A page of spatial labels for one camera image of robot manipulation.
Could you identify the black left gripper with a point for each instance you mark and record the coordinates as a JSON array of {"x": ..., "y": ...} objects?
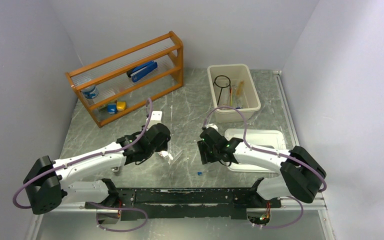
[{"x": 162, "y": 146}]

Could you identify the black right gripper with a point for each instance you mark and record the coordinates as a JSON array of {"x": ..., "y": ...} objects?
[{"x": 205, "y": 156}]

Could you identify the clear plastic bag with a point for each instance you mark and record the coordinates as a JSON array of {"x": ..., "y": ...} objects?
[{"x": 170, "y": 156}]

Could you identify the colourful plastic spoons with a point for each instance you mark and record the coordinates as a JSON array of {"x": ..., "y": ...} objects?
[{"x": 232, "y": 97}]

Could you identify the white bin lid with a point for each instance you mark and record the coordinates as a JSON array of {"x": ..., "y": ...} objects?
[{"x": 263, "y": 138}]

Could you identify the tan test tube brush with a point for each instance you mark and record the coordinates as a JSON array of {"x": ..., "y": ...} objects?
[{"x": 239, "y": 91}]

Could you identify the black metal ring tripod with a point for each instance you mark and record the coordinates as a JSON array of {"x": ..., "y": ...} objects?
[{"x": 224, "y": 84}]

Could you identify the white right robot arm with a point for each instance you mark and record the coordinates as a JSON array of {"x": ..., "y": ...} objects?
[{"x": 299, "y": 174}]

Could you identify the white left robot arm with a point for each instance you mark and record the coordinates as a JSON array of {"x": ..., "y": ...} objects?
[{"x": 50, "y": 183}]

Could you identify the blue yellow small objects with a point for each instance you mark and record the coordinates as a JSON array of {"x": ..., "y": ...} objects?
[{"x": 115, "y": 107}]

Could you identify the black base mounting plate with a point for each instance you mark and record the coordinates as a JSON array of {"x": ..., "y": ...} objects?
[{"x": 172, "y": 203}]

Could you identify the beige plastic bin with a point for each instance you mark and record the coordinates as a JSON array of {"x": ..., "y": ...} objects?
[{"x": 236, "y": 72}]

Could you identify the orange wooden rack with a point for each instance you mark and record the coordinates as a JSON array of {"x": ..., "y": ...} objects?
[{"x": 109, "y": 76}]

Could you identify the blue stapler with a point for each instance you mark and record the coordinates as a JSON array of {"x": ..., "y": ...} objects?
[{"x": 139, "y": 72}]

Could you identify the blue white tape roll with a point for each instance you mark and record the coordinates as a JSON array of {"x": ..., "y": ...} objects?
[{"x": 90, "y": 92}]

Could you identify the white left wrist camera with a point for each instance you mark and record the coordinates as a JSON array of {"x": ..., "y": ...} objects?
[{"x": 154, "y": 118}]

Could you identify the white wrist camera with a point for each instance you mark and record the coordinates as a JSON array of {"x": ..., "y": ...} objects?
[
  {"x": 154, "y": 118},
  {"x": 211, "y": 125}
]

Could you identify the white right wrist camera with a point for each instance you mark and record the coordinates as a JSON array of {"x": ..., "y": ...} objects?
[{"x": 211, "y": 125}]

